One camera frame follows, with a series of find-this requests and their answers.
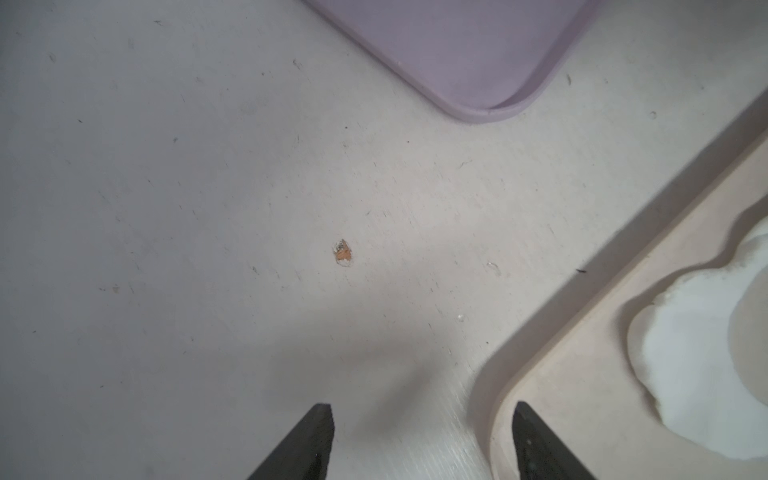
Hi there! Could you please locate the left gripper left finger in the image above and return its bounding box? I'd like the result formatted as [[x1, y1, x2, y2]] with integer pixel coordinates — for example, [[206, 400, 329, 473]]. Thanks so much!
[[248, 403, 335, 480]]

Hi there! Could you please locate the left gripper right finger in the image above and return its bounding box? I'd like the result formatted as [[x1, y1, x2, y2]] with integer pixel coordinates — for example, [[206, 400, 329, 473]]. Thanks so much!
[[511, 401, 595, 480]]

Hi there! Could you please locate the beige plastic tray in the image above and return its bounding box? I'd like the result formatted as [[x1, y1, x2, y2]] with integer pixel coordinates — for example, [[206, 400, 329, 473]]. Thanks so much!
[[488, 137, 767, 479]]

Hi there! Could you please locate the white dough ball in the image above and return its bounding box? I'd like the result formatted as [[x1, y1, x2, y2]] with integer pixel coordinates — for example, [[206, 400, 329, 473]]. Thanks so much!
[[627, 220, 767, 460]]

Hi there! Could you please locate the purple plastic tray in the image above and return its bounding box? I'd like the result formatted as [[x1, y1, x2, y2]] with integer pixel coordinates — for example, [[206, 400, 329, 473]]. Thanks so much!
[[310, 0, 603, 123]]

